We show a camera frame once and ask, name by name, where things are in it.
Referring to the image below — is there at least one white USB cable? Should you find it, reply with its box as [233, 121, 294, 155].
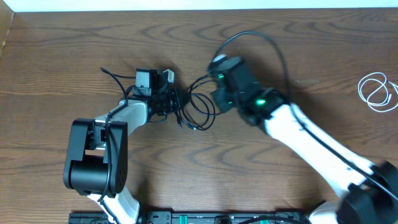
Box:
[357, 72, 398, 113]

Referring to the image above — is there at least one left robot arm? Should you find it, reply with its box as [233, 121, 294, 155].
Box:
[63, 68, 183, 223]

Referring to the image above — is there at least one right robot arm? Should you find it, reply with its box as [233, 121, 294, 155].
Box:
[208, 55, 397, 224]

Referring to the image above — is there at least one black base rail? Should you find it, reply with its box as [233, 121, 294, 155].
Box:
[68, 210, 315, 224]

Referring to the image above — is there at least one thick black USB cable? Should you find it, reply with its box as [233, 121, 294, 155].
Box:
[182, 74, 223, 131]

